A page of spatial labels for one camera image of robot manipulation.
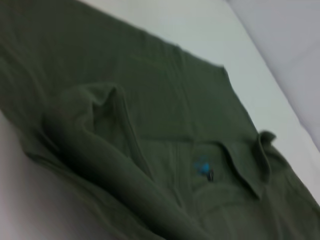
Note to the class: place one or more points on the dark green FREE print t-shirt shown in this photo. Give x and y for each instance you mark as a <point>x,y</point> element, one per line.
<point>150,100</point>

